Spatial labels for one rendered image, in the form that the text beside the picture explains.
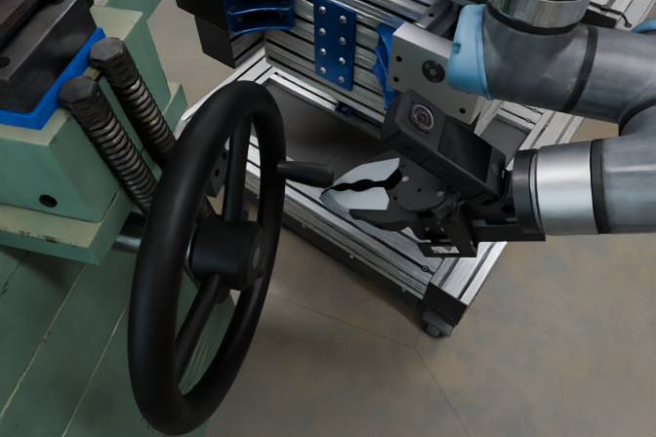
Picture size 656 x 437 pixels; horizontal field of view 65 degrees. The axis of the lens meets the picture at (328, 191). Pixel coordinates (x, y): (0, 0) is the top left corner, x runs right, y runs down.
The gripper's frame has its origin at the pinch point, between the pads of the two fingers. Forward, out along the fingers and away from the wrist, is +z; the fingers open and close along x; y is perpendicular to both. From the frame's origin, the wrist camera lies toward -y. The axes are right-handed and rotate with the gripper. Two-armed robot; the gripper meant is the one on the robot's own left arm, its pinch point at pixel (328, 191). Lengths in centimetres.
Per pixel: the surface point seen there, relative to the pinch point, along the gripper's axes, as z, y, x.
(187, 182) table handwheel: -5.1, -18.3, -13.7
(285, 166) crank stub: 2.4, -4.6, -0.2
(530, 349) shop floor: 0, 89, 20
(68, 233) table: 8.0, -16.6, -15.9
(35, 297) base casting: 20.0, -10.3, -18.4
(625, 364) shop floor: -18, 99, 23
